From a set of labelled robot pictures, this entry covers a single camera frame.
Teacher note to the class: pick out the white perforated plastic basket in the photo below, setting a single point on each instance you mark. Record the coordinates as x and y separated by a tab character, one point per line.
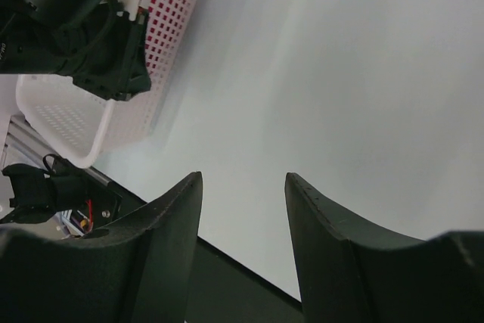
85	116

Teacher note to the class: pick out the aluminium extrusion rail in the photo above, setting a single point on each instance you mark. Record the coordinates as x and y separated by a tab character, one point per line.
23	144

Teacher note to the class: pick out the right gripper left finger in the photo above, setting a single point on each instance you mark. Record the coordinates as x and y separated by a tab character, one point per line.
135	269

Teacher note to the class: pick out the crimson red t shirt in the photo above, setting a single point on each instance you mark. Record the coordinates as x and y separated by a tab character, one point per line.
168	20

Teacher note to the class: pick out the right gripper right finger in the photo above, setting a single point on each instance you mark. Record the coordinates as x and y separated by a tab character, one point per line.
350	269

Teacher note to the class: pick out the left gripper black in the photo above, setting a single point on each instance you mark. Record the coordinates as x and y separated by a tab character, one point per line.
75	24

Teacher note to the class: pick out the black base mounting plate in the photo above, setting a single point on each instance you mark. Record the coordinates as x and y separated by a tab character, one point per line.
221	288

